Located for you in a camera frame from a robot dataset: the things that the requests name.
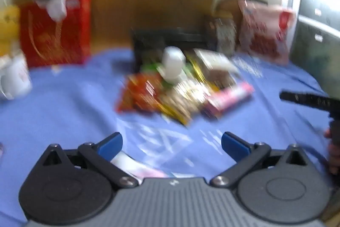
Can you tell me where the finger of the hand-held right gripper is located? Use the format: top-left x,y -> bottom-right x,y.
279,91 -> 340,112

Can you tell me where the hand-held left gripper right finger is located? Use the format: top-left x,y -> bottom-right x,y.
210,132 -> 311,189

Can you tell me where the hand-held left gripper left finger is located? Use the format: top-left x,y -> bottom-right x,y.
34,133 -> 139,188

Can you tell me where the pink drink carton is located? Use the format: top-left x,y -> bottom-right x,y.
204,82 -> 255,119

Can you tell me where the red snack packet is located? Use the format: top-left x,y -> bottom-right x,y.
116,74 -> 163,114

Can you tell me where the green snack packet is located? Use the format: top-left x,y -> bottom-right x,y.
140,62 -> 192,90

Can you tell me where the black basket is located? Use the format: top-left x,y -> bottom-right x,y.
131,27 -> 213,71

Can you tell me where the person's right hand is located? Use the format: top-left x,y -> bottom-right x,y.
324,130 -> 340,175

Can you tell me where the pink and white packet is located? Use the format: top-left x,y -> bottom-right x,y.
110,151 -> 171,180

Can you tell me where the printed blue cloth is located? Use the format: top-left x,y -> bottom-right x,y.
0,49 -> 340,227

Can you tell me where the yellow snack packet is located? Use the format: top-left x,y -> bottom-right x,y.
157,81 -> 211,127

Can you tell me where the brown and white snack box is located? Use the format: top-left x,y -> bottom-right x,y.
193,49 -> 240,90

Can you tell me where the large pink snack bag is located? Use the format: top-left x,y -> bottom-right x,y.
238,0 -> 296,66

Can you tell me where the small white bottle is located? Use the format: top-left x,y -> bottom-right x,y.
161,47 -> 187,82

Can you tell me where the nut jar with gold lid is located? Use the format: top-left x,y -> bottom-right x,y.
204,16 -> 237,55

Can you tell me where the white mug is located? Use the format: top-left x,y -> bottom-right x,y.
0,53 -> 33,100

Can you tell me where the red gift bag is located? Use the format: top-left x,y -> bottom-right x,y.
20,0 -> 92,68

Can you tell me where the round wooden board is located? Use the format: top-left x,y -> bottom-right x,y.
216,0 -> 246,19

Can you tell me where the yellow plush toy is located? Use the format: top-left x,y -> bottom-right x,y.
0,5 -> 22,56

